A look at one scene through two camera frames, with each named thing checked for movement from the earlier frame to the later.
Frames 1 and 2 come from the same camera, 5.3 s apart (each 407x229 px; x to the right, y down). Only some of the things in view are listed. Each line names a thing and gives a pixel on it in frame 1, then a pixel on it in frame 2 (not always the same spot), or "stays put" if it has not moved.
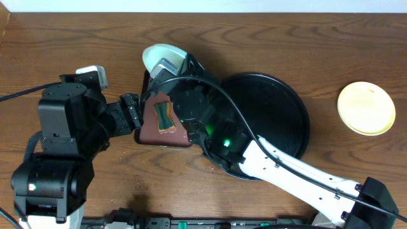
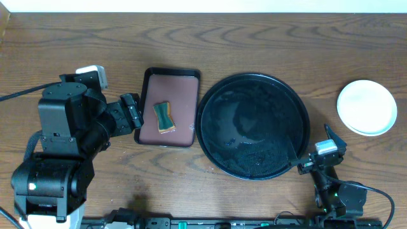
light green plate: (170, 53) -> (367, 107)
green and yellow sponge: (165, 117) stays put
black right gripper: (193, 68) -> (340, 142)
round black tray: (275, 111) stays put
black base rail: (200, 222) stays put
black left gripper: (131, 111) stays put
